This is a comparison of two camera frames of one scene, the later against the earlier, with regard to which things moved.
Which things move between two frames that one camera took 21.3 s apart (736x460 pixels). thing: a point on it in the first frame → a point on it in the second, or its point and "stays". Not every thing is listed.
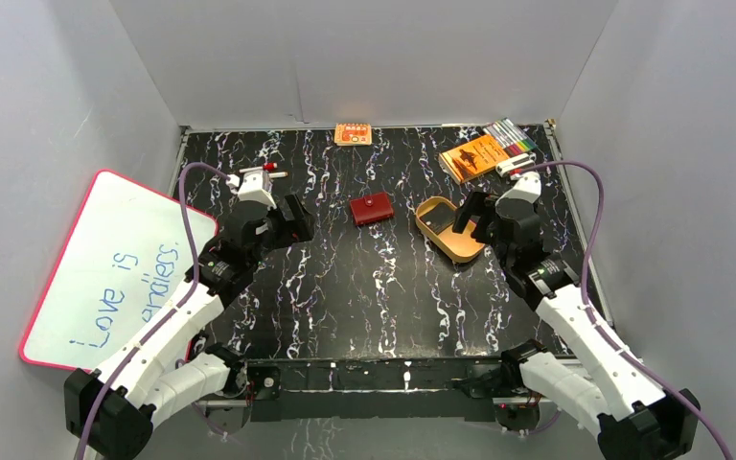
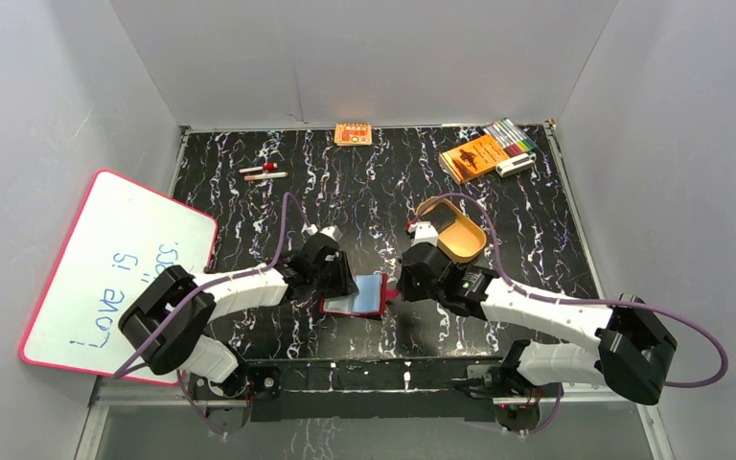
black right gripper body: x=493 y=225 → x=412 y=291
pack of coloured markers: x=514 y=139 stays
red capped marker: x=266 y=167 stays
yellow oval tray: x=453 y=245 stays
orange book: x=473 y=159 stays
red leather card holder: x=373 y=208 → x=370 y=300
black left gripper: x=282 y=224 → x=340 y=273
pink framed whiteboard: x=126 y=249 stays
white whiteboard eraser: x=520 y=161 stays
